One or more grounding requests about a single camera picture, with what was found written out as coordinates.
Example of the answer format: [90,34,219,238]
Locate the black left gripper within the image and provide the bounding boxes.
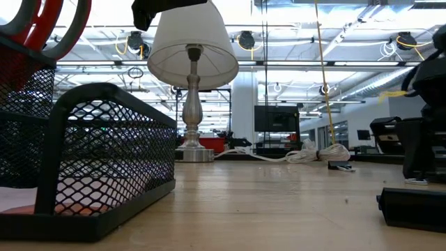
[131,0,208,31]

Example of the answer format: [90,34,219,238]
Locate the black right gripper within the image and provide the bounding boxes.
[396,57,446,184]

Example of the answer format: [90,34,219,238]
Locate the red handled scissors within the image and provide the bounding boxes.
[0,0,93,91]

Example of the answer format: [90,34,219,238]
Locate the black mesh desk organizer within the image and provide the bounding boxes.
[0,34,178,242]

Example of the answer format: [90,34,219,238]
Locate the white shade silver table lamp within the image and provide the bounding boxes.
[146,0,240,163]

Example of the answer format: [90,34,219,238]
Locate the red plastic bin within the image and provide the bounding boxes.
[180,137,226,154]

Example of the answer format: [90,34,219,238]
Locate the large black monitor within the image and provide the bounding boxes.
[254,105,301,133]

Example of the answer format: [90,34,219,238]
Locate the black background robot gripper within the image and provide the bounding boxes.
[217,130,252,149]

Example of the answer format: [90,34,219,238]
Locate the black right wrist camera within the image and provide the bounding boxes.
[369,116,406,156]

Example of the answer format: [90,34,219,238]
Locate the black aluminium table frame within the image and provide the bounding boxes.
[350,154,405,165]

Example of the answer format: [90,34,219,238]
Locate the black ceiling cable reel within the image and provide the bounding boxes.
[396,31,417,50]
[238,30,256,51]
[125,30,151,59]

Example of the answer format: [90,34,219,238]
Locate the yellow cable tag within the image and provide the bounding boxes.
[378,89,409,105]

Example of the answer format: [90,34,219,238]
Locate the white bundled lamp cord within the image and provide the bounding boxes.
[213,138,351,165]

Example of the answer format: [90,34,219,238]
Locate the yellow hanging cable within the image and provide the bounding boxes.
[314,0,337,146]

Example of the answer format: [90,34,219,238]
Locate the black hanging cable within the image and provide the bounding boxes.
[261,0,270,105]

